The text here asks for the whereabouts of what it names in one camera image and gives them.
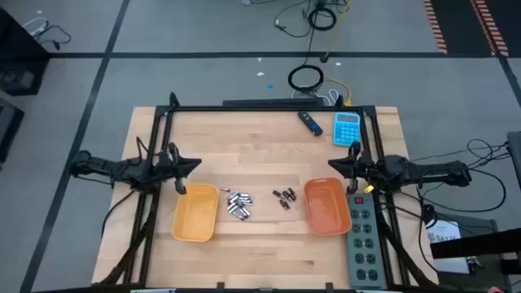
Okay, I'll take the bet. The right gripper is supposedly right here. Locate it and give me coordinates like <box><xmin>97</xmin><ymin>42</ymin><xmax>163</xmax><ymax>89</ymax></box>
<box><xmin>327</xmin><ymin>141</ymin><xmax>378</xmax><ymax>195</ymax></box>

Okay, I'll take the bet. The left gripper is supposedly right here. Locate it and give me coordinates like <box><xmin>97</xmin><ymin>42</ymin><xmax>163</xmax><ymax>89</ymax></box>
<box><xmin>156</xmin><ymin>142</ymin><xmax>203</xmax><ymax>195</ymax></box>

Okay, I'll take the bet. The orange plastic bin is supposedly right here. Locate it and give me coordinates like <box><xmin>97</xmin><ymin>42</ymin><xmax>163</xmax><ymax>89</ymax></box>
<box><xmin>303</xmin><ymin>177</ymin><xmax>353</xmax><ymax>237</ymax></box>

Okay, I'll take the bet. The yellow plastic bin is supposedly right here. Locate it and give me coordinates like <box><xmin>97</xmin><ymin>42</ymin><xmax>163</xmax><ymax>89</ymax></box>
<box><xmin>171</xmin><ymin>182</ymin><xmax>221</xmax><ymax>243</ymax></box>

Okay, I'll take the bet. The blue calculator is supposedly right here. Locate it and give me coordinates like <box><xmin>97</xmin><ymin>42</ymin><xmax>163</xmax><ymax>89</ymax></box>
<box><xmin>332</xmin><ymin>112</ymin><xmax>362</xmax><ymax>147</ymax></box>

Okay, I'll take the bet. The black remote control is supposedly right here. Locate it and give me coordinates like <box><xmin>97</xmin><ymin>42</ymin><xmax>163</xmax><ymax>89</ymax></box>
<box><xmin>296</xmin><ymin>110</ymin><xmax>324</xmax><ymax>138</ymax></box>

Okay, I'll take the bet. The grey power strip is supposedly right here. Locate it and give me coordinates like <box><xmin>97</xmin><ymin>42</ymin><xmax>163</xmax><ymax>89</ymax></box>
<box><xmin>344</xmin><ymin>192</ymin><xmax>387</xmax><ymax>291</ymax></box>

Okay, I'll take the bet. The black keyboard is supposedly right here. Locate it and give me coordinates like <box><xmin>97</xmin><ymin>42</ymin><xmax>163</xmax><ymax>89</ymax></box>
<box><xmin>222</xmin><ymin>98</ymin><xmax>326</xmax><ymax>107</ymax></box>

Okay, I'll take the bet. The white paper sign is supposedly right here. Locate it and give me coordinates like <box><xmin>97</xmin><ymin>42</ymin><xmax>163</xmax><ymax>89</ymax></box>
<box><xmin>426</xmin><ymin>219</ymin><xmax>463</xmax><ymax>244</ymax></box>

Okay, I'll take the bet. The black desk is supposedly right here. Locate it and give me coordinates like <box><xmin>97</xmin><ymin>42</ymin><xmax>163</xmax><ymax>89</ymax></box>
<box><xmin>429</xmin><ymin>213</ymin><xmax>521</xmax><ymax>293</ymax></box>

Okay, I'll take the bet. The dark box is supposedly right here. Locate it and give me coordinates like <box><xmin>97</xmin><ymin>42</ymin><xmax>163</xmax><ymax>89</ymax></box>
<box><xmin>0</xmin><ymin>98</ymin><xmax>25</xmax><ymax>163</ymax></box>

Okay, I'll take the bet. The black cabinet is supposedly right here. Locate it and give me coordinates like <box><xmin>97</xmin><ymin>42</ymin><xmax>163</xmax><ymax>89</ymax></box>
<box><xmin>0</xmin><ymin>7</ymin><xmax>50</xmax><ymax>97</ymax></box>

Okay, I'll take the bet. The yellow cable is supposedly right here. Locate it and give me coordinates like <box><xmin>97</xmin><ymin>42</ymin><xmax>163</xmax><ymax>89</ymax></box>
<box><xmin>323</xmin><ymin>0</ymin><xmax>354</xmax><ymax>107</ymax></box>

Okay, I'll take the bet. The white cable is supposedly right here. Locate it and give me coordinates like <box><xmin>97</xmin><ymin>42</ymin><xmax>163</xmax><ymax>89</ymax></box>
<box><xmin>291</xmin><ymin>87</ymin><xmax>340</xmax><ymax>107</ymax></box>

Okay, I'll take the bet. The black cable bundle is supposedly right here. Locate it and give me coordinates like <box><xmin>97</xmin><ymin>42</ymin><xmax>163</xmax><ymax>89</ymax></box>
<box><xmin>409</xmin><ymin>138</ymin><xmax>512</xmax><ymax>229</ymax></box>

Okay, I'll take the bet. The black aluminium table frame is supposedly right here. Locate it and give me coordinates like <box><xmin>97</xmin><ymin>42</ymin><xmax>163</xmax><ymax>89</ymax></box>
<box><xmin>93</xmin><ymin>91</ymin><xmax>443</xmax><ymax>293</ymax></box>

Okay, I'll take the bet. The large black cable coil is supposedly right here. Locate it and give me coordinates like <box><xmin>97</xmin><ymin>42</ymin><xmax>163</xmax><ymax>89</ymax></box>
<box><xmin>287</xmin><ymin>63</ymin><xmax>326</xmax><ymax>92</ymax></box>

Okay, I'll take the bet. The small black cable coil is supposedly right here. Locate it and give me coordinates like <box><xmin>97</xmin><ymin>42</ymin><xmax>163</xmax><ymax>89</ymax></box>
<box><xmin>307</xmin><ymin>6</ymin><xmax>338</xmax><ymax>32</ymax></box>

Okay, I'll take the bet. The black floor cable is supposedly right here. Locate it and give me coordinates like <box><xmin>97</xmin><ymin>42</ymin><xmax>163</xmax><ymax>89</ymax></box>
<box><xmin>34</xmin><ymin>24</ymin><xmax>72</xmax><ymax>52</ymax></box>

